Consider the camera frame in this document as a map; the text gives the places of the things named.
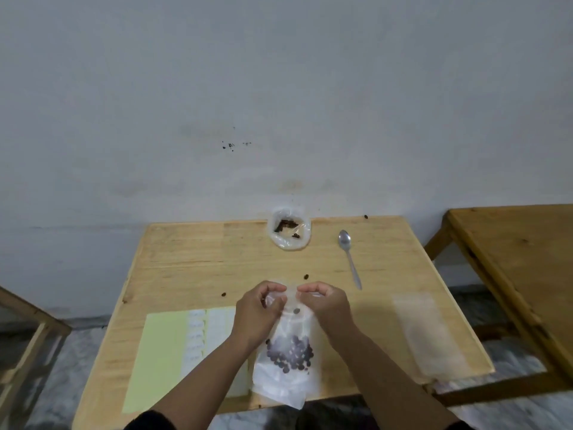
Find person's right hand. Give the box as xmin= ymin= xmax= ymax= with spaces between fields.
xmin=296 ymin=283 xmax=355 ymax=343

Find person's left hand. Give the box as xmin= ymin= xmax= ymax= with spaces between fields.
xmin=232 ymin=281 xmax=288 ymax=354

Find clear plastic bag with beans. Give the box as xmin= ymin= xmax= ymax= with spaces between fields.
xmin=251 ymin=281 xmax=320 ymax=411

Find person's right forearm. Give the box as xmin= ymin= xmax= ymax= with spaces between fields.
xmin=321 ymin=327 xmax=463 ymax=430

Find person's left forearm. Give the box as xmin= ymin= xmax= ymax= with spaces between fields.
xmin=142 ymin=329 xmax=270 ymax=430

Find pile of dark coffee beans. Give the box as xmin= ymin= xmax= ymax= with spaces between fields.
xmin=265 ymin=334 xmax=315 ymax=375

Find metal spoon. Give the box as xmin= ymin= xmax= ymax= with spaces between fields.
xmin=338 ymin=229 xmax=363 ymax=291

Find open plastic bag, dark pieces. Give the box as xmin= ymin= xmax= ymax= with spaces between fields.
xmin=267 ymin=206 xmax=312 ymax=252

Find white label sheet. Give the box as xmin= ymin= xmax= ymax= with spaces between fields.
xmin=178 ymin=306 xmax=252 ymax=397

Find empty clear plastic bag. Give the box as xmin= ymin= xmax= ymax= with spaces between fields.
xmin=392 ymin=293 xmax=471 ymax=384

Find pale yellow paper sheet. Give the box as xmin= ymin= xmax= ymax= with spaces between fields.
xmin=122 ymin=311 xmax=190 ymax=415

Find black sleeve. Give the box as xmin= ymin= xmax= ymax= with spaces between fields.
xmin=120 ymin=409 xmax=179 ymax=430

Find wooden side table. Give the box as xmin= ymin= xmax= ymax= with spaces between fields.
xmin=423 ymin=204 xmax=573 ymax=408

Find wooden frame furniture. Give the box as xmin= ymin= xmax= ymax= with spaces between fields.
xmin=0 ymin=285 xmax=73 ymax=401

